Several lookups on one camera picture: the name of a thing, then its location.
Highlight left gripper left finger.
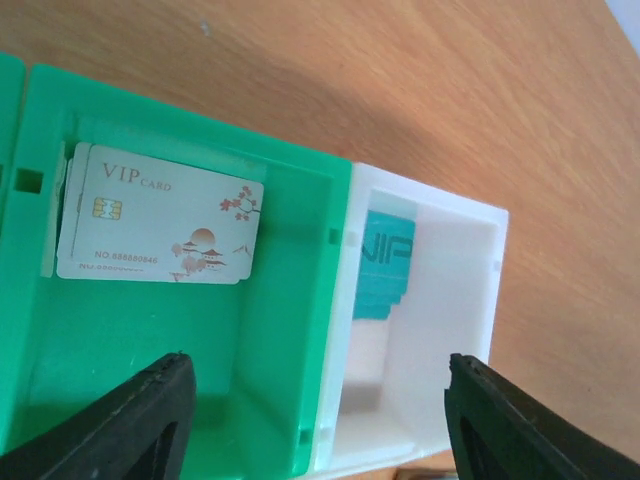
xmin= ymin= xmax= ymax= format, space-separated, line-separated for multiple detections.
xmin=1 ymin=353 xmax=196 ymax=479

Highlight white plastic bin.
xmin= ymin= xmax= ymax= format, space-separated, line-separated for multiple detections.
xmin=306 ymin=163 xmax=509 ymax=479

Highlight green two-compartment bin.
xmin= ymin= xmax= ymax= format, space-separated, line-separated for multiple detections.
xmin=1 ymin=54 xmax=352 ymax=479

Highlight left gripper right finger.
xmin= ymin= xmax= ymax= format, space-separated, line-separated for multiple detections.
xmin=444 ymin=353 xmax=639 ymax=479

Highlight white card in bin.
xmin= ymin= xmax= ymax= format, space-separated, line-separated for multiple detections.
xmin=40 ymin=142 xmax=75 ymax=278

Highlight teal card stack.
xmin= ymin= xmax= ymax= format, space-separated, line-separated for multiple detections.
xmin=353 ymin=210 xmax=416 ymax=321

